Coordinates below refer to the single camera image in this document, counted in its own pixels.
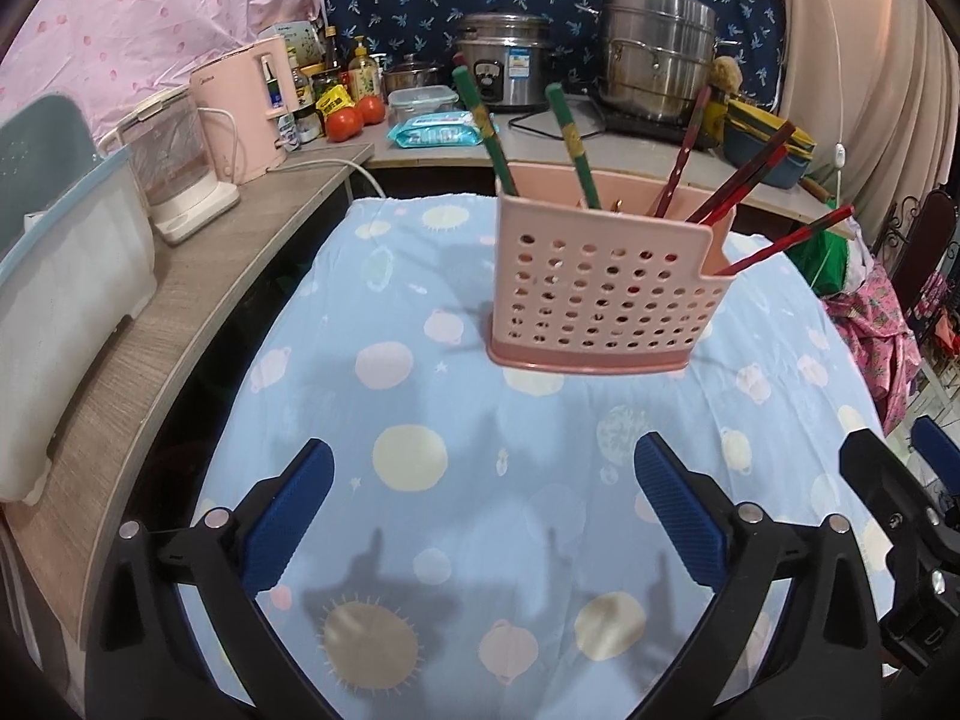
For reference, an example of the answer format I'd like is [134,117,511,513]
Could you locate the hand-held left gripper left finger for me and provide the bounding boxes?
[96,439,336,707]

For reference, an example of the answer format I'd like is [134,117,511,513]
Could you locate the beige curtain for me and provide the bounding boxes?
[712,0,901,220]

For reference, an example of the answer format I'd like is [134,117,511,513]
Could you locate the small lidded steel pot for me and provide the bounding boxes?
[384,56,445,95]

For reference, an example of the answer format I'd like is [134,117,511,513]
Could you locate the pink floral garment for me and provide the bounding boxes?
[821,270,928,436]

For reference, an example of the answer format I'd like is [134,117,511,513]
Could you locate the wood-grain side counter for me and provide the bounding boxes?
[19,142,376,646]

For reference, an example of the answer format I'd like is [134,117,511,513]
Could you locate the steel steamer pot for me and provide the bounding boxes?
[598,0,719,125]

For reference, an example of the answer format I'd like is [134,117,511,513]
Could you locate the pink electric kettle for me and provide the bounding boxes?
[189,36,297,185]

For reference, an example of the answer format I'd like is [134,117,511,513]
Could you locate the white cable with switch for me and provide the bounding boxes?
[814,0,850,256]

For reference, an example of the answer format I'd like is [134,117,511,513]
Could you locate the blue dotted tablecloth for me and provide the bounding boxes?
[176,191,901,720]

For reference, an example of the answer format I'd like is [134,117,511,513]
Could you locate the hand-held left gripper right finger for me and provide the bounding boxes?
[632,432,876,715]

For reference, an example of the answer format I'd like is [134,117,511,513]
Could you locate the green chopstick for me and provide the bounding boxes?
[545,84,602,209]
[451,66,520,197]

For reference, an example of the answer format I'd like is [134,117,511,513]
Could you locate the pink perforated utensil holder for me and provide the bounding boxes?
[486,163,732,374]

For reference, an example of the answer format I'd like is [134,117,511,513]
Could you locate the black induction cooker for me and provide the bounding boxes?
[592,94,713,137]

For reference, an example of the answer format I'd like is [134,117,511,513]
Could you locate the white green printed bag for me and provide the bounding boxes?
[274,21,325,65]

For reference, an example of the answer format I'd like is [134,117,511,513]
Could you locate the black power cord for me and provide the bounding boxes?
[508,109,605,142]

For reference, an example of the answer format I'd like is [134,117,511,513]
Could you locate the yellow pump bottle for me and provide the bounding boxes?
[349,36,380,98]

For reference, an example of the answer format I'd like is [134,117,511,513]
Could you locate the grey-green plastic basin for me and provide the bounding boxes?
[0,94,100,256]

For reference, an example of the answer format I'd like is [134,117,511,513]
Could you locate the dark labelled jar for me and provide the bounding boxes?
[291,67,317,145]

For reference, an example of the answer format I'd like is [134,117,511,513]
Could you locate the steel rice cooker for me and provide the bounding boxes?
[454,11,554,113]

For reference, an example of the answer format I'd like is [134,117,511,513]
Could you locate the red chopstick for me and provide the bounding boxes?
[686,120,796,224]
[649,86,712,218]
[712,204,856,276]
[701,144,793,226]

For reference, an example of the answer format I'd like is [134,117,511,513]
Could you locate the dark wooden chair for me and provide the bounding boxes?
[874,191,960,302]

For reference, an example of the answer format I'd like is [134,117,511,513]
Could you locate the blue basin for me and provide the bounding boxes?
[724,139,815,190]

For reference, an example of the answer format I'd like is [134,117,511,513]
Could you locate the clear food container blue lid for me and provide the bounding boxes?
[388,85,460,121]

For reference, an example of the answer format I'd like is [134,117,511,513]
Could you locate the blue wet wipes pack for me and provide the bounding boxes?
[388,111,488,151]

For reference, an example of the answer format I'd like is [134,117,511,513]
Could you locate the beige kitchen counter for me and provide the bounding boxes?
[360,90,848,227]

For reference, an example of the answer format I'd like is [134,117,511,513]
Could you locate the pink dotted curtain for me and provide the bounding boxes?
[0,0,391,145]

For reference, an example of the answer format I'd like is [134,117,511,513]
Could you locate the white appliance with clear jug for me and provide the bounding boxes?
[97,86,241,245]

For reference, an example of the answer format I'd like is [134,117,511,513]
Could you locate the white appliance cable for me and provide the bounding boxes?
[270,156,388,200]

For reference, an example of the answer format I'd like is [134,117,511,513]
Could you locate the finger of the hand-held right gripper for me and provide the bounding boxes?
[838,427,944,550]
[910,416,960,501]

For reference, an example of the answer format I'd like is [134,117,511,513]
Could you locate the white storage box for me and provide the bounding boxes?
[0,142,160,503]

